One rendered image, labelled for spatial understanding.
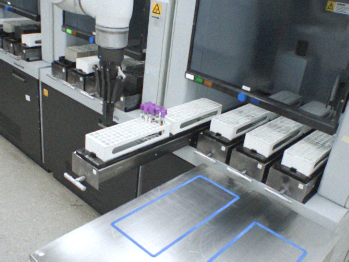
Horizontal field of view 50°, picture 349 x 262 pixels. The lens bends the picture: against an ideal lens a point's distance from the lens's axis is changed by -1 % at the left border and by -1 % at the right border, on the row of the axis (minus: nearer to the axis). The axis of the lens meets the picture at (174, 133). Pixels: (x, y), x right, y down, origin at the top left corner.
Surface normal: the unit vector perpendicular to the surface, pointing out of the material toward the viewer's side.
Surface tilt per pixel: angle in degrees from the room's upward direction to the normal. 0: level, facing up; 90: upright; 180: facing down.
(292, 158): 90
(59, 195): 0
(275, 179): 90
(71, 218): 0
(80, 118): 90
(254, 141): 90
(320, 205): 0
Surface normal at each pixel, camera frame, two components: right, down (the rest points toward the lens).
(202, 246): 0.12, -0.89
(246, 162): -0.66, 0.26
